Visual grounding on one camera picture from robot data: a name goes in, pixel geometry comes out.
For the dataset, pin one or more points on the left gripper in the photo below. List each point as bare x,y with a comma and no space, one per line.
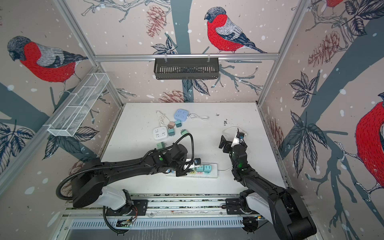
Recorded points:
182,173

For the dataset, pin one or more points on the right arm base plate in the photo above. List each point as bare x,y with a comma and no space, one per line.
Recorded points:
234,206

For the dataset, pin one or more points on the long white power strip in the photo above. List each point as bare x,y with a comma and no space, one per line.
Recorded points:
193,174

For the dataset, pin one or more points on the black wall basket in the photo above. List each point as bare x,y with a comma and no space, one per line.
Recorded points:
187,69

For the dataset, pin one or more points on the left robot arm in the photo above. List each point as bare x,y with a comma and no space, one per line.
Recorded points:
84,187

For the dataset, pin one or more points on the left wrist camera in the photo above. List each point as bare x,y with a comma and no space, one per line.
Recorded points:
193,163

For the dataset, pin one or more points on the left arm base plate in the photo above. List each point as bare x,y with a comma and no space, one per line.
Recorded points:
136,208

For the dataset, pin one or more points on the light green plug adapter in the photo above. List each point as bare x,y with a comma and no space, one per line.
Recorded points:
183,132

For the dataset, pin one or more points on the dark teal plug adapter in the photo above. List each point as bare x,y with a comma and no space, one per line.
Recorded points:
178,123

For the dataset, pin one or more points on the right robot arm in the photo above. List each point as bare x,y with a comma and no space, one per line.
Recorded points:
284,208

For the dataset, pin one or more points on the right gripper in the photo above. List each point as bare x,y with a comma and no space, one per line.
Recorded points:
224,142

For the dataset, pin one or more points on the white square power socket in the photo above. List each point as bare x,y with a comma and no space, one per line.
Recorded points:
160,133

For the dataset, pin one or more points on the white wire mesh shelf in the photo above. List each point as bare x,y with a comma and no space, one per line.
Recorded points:
74,113

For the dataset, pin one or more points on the pink plug adapter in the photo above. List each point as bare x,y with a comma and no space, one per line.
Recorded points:
171,125

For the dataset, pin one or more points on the blue square power socket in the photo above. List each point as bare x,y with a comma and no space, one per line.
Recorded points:
181,115

